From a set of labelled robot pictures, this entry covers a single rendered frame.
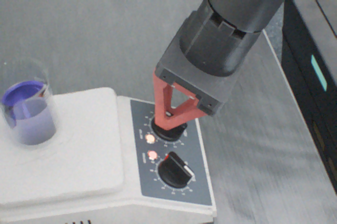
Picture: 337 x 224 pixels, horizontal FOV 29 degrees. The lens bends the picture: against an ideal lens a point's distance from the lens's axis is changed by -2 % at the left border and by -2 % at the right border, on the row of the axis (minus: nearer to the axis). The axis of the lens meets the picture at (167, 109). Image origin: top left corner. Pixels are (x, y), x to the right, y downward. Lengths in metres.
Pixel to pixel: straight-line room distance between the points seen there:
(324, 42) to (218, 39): 0.84
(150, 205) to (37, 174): 0.10
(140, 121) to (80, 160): 0.08
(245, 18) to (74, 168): 0.20
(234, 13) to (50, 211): 0.24
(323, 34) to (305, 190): 0.76
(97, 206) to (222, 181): 0.15
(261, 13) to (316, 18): 0.90
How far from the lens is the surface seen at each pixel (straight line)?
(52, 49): 0.83
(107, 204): 0.59
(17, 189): 0.59
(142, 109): 0.66
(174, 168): 0.61
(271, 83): 0.76
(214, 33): 0.55
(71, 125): 0.62
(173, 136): 0.65
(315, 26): 1.41
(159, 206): 0.60
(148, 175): 0.61
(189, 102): 0.64
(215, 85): 0.56
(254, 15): 0.53
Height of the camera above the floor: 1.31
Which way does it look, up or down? 49 degrees down
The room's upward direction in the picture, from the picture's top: 8 degrees counter-clockwise
